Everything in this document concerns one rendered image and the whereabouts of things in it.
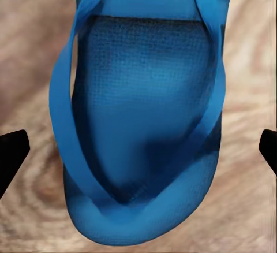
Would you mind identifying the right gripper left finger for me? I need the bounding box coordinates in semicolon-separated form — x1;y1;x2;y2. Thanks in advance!
0;129;30;198

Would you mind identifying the sandal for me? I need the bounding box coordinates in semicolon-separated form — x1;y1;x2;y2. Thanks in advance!
49;0;229;247

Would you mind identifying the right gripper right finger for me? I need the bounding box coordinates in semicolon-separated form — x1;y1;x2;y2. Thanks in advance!
259;129;277;175

